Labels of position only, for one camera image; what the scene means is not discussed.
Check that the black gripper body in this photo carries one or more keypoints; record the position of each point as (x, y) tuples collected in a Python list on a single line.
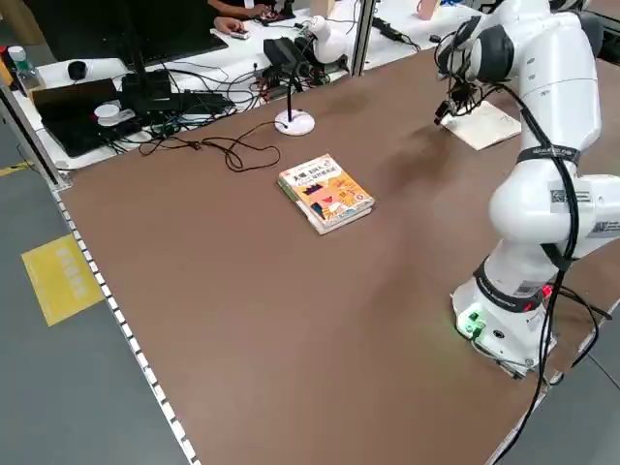
[(462, 94)]

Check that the white notebook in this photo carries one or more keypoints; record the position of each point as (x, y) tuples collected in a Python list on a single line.
[(484, 131)]

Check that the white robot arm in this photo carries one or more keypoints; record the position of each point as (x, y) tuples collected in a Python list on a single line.
[(557, 97)]

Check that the white side desk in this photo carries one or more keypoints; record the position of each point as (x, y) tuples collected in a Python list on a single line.
[(409, 24)]

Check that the black power adapter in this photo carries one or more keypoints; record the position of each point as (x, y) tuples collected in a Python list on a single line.
[(396, 35), (380, 23)]

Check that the pink cup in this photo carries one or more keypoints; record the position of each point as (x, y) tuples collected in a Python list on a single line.
[(426, 9)]

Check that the orange illustrated cover book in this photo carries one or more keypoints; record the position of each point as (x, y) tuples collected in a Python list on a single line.
[(329, 191)]

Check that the white desk lamp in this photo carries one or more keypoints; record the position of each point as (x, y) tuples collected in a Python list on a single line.
[(295, 123)]

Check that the wooden box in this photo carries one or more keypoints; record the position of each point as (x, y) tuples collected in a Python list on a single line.
[(322, 7)]

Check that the black ribbed power supply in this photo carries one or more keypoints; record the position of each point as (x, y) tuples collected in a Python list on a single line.
[(281, 51)]

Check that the pink handheld device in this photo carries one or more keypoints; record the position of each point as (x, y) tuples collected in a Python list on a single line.
[(269, 18)]

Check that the small white red device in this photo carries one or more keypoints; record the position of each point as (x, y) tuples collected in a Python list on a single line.
[(240, 35)]

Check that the black keyboard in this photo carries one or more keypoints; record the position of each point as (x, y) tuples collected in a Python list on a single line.
[(194, 46)]

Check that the black box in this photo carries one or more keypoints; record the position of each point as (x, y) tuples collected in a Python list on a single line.
[(145, 89)]

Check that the white tape roll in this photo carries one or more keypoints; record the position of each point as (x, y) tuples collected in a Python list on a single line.
[(107, 115)]

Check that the black monitor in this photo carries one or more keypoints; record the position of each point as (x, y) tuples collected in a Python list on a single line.
[(87, 29)]

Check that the black round cap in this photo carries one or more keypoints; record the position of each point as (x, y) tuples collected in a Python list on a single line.
[(77, 70)]

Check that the dark laptop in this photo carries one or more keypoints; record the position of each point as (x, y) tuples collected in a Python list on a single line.
[(72, 121)]

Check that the yellow floor sticker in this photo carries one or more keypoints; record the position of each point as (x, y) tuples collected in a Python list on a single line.
[(58, 281)]

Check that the clear bottle with white cap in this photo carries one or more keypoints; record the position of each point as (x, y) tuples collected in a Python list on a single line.
[(19, 63)]

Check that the aluminium frame post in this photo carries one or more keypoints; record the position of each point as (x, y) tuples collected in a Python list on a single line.
[(30, 145), (361, 43)]

